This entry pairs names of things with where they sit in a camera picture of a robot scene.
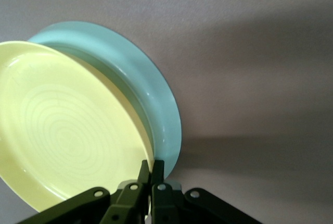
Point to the pale green plastic plate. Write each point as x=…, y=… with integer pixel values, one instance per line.
x=145, y=78

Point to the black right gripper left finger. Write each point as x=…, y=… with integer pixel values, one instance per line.
x=125, y=200

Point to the yellow plastic plate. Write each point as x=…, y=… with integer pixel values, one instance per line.
x=65, y=130

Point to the brown table cover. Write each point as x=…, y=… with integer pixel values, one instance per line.
x=247, y=39

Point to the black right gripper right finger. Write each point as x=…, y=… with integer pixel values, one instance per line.
x=166, y=203

